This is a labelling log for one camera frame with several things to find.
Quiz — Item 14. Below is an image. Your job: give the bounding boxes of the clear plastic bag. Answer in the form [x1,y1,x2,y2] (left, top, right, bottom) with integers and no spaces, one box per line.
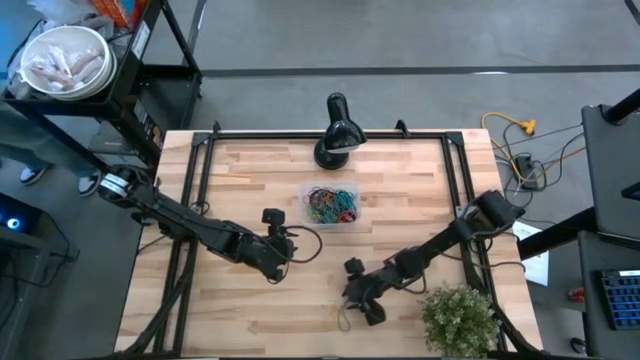
[27,0,116,31]

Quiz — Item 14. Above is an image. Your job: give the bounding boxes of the computer tower with blue light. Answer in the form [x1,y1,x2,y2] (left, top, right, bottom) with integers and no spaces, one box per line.
[0,192,45,236]

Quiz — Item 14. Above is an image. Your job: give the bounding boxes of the black side desk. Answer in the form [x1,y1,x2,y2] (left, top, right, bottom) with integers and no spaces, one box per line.
[577,229,640,360]

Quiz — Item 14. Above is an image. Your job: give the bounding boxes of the green artificial plant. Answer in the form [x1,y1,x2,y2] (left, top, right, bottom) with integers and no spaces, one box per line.
[418,281,502,359]

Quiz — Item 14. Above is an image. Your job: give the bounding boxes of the grey side table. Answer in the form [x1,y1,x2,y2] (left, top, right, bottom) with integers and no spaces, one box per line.
[581,102,640,241]

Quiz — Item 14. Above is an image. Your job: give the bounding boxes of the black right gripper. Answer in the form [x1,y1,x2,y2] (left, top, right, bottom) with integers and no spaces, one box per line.
[342,257,401,327]

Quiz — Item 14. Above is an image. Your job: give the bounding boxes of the black keyboard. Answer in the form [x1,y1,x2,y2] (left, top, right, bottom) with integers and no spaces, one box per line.
[599,269,640,331]

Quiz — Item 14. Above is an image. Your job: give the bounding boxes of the person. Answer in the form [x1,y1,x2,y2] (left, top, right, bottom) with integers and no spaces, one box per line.
[0,102,103,198]

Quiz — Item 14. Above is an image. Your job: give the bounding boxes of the black pole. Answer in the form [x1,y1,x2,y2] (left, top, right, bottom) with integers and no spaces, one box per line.
[602,88,640,126]

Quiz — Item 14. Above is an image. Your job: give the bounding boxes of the orange cardboard box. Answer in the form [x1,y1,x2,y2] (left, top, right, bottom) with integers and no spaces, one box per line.
[91,0,150,30]

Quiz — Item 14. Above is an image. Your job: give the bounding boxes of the black desk lamp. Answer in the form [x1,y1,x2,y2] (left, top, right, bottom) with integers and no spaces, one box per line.
[313,91,369,171]

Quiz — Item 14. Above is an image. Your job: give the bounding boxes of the wrapped food packets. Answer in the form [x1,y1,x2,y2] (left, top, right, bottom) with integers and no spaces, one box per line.
[29,44,106,92]

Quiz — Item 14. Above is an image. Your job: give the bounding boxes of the yellow rubber band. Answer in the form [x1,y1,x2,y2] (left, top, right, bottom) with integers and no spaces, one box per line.
[336,299,353,333]

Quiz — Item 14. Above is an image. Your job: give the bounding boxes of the clear plastic bin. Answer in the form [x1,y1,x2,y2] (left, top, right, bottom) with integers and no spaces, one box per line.
[298,180,362,230]

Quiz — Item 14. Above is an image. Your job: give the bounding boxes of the black utility cart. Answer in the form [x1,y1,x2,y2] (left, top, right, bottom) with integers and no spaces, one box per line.
[1,0,204,171]

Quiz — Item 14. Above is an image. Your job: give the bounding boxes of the white paper sheet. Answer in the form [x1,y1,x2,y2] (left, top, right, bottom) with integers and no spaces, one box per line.
[512,219,551,287]

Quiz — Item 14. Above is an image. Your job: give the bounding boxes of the black floor stand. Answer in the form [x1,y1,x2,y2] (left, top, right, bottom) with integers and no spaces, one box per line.
[0,224,81,360]

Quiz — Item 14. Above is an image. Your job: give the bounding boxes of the black power strip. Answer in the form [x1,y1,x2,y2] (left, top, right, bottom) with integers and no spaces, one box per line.
[513,153,540,192]

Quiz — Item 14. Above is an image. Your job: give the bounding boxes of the white bowl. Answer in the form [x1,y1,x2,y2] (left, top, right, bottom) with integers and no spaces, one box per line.
[17,24,118,102]

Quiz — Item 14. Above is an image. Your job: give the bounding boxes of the black looped camera cable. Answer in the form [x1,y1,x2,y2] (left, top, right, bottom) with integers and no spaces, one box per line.
[282,224,324,265]

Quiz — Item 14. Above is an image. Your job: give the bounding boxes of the blue rubber band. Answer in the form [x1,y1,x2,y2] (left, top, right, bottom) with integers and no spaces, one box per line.
[330,188,358,214]

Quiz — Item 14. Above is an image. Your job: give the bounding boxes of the yellow extension cord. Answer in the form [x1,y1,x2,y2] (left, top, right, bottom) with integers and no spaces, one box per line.
[480,111,587,174]

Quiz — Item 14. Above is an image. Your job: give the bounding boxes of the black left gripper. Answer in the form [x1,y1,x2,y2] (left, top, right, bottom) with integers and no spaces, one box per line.
[234,208,300,282]

